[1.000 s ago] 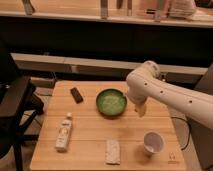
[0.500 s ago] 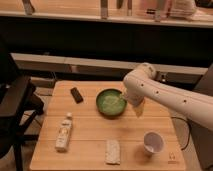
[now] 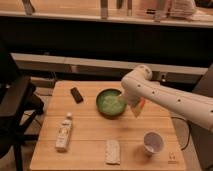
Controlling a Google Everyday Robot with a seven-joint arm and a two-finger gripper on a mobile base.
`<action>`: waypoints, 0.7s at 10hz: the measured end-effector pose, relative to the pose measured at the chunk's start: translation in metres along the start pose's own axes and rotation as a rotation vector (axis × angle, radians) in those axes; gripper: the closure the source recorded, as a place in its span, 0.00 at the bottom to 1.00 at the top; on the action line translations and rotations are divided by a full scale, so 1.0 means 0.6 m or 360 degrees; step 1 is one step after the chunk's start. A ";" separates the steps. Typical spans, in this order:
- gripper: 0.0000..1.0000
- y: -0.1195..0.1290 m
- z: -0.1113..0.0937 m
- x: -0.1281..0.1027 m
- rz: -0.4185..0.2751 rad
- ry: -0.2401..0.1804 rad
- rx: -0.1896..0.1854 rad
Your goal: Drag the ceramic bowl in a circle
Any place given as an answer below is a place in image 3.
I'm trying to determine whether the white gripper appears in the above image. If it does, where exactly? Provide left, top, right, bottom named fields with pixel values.
left=122, top=91, right=142, bottom=117

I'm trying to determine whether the green ceramic bowl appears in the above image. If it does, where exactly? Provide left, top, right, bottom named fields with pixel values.
left=96, top=89, right=126, bottom=118

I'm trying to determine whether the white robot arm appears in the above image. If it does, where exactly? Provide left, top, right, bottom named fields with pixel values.
left=121, top=65, right=213, bottom=132

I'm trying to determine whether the orange carrot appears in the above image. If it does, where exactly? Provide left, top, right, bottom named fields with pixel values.
left=139, top=98, right=145, bottom=109

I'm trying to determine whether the white paper cup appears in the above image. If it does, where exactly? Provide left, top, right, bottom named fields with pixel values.
left=143, top=131, right=164, bottom=157

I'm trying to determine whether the dark brown chocolate bar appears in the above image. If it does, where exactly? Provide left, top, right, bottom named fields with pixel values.
left=70, top=87, right=83, bottom=103

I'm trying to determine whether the white plastic bottle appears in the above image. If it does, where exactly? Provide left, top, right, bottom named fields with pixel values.
left=55, top=113, right=73, bottom=152

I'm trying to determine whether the black chair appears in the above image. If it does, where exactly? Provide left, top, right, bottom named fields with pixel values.
left=0, top=39, right=44, bottom=171

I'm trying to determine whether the black cable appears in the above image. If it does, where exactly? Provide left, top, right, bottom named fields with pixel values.
left=171, top=116, right=193, bottom=152

